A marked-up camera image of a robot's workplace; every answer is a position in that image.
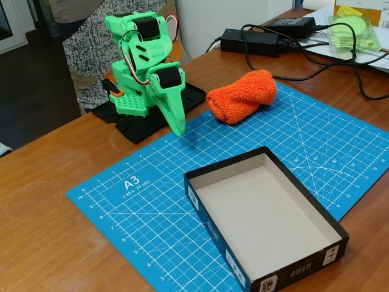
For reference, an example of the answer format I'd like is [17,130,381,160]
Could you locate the orange fuzzy sock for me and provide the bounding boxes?
[205,69,277,125]

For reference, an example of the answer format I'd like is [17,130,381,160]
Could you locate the black cardboard box tray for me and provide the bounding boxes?
[183,145,349,292]

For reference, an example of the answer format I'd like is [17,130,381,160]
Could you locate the black and orange table clamp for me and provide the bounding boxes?
[102,78,124,99]

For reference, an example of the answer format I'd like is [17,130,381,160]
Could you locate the person in speckled garment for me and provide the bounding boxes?
[50,0,171,113]

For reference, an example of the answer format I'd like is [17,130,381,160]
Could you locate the white chair backrest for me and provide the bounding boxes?
[175,0,274,60]

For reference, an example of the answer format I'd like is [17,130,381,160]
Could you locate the large black power adapter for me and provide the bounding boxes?
[220,28,280,57]

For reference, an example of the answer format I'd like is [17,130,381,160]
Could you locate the blue A3 cutting mat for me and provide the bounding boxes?
[66,79,389,292]

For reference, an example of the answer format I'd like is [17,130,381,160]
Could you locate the white framed glass door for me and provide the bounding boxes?
[0,0,28,55]

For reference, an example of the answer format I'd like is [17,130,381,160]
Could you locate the flat black power adapter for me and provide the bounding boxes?
[266,16,317,39]

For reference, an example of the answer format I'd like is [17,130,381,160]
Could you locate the plastic bag of green parts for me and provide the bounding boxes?
[327,14,382,55]

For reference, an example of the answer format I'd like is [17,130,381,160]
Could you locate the yellow sticky note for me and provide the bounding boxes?
[337,3,364,18]

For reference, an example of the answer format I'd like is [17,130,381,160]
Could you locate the white paper sheets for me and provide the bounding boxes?
[299,9,389,72]

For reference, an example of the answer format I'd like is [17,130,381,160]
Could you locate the brown cardboard package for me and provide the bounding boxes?
[334,0,389,27]

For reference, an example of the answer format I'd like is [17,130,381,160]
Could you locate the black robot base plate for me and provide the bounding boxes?
[91,81,207,145]

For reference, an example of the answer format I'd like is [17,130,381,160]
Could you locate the thin grey adapter cable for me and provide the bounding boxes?
[205,35,224,54]

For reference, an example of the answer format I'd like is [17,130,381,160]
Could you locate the long black power cable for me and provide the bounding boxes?
[241,23,389,100]

